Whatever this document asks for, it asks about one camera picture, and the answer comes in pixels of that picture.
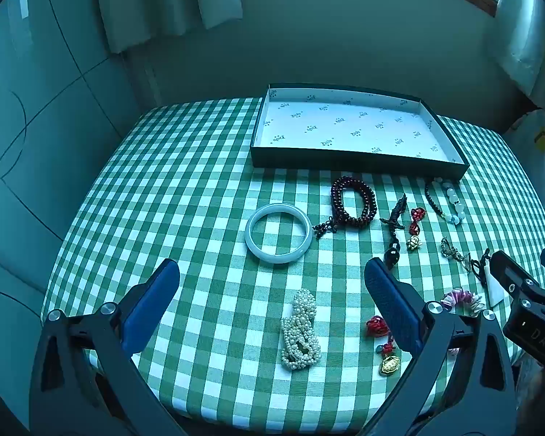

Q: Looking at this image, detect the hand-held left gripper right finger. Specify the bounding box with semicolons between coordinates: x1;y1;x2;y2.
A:
363;257;518;436

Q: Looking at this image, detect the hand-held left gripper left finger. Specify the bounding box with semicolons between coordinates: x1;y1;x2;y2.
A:
29;258;187;436

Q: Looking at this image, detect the white tooth pendant black cord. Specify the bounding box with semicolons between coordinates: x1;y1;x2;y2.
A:
472;249;505;306

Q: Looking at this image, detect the pink and white shell bracelet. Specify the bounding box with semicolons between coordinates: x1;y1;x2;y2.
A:
440;287;486;319

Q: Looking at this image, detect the red knot gold lock charm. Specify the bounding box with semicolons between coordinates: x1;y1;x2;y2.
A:
366;315;403;378

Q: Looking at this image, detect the gold chain ornament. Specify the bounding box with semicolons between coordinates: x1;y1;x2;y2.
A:
440;236;475;273

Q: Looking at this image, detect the black and white bead necklace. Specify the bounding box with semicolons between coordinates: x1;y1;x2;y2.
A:
424;176;465;227

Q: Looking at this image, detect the white pearl bracelet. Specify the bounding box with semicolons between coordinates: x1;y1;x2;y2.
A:
280;288;323;372

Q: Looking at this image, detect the dark red bead bracelet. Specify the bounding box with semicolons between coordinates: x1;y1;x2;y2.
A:
313;175;378;241

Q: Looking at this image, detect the white jade bangle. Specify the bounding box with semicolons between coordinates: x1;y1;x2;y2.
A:
244;203;313;264

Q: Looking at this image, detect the dark green box white lining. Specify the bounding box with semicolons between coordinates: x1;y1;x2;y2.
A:
250;83;471;181

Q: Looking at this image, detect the red knot charm gold figurine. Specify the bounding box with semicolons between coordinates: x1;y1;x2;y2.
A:
406;206;427;251

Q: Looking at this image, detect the white bag yellow mark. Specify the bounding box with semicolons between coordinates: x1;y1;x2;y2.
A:
509;109;545;219

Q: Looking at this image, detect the green checked tablecloth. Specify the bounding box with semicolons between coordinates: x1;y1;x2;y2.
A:
40;97;545;434

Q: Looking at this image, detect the pale curtain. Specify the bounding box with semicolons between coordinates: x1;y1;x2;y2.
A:
93;0;243;54
495;0;545;101

